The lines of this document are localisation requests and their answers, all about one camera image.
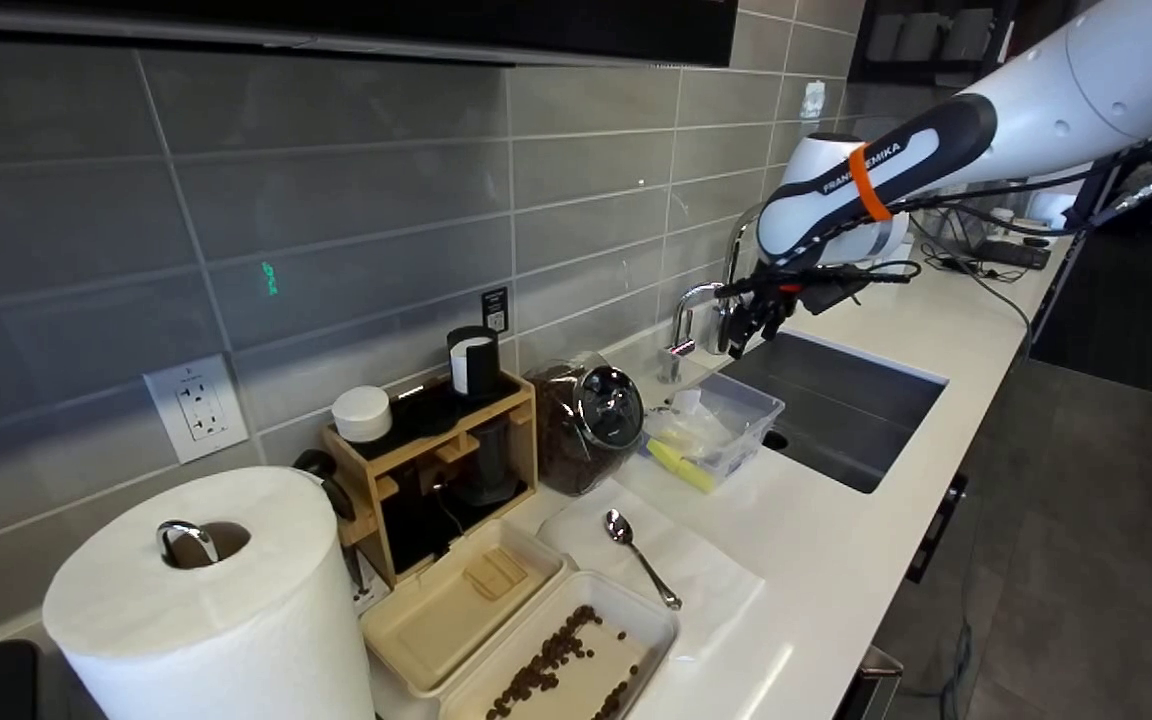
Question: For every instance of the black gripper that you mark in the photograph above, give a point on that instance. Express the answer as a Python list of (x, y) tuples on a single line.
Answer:
[(779, 281)]

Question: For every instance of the transparent plastic bowl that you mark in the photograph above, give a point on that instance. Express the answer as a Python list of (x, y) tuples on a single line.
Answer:
[(719, 426)]

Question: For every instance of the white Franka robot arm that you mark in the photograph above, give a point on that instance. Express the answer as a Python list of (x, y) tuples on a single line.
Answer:
[(1081, 81)]

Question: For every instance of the small chrome faucet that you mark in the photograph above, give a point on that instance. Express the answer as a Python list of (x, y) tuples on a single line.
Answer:
[(686, 327)]

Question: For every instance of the large chrome faucet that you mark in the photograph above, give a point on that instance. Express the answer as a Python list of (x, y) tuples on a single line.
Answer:
[(740, 242)]

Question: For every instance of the stainless steel sink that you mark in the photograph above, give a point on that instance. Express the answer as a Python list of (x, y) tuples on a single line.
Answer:
[(843, 406)]

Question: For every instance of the yellow sponge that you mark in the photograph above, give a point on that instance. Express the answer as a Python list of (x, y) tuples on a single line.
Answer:
[(681, 467)]

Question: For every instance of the metal spoon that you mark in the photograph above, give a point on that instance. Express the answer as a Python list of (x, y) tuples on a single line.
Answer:
[(636, 545)]

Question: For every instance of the black and white cylinder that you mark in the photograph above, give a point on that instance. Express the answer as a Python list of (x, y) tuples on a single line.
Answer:
[(474, 360)]

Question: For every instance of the wooden coffee stand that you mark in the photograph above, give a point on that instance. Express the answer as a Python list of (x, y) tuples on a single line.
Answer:
[(429, 463)]

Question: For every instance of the beige tray with coffee beans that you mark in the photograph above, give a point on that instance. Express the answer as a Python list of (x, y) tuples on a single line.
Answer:
[(561, 660)]

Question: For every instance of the white round lid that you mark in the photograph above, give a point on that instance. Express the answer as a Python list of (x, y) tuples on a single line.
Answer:
[(360, 412)]

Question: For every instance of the wooden cutting board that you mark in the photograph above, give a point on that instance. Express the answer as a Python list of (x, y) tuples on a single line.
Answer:
[(457, 606)]

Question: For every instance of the dark overhead cabinet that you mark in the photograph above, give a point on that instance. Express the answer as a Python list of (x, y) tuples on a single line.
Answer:
[(339, 26)]

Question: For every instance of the metal paper towel holder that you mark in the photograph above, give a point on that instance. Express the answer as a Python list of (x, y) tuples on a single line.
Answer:
[(188, 542)]

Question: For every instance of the white paper towel roll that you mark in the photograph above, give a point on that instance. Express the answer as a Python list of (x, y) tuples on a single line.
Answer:
[(216, 626)]

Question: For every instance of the small white wall outlet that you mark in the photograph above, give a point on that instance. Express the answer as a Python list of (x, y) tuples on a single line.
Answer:
[(815, 102)]

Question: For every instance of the black wall outlet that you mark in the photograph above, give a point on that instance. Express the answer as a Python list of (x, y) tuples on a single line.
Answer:
[(492, 311)]

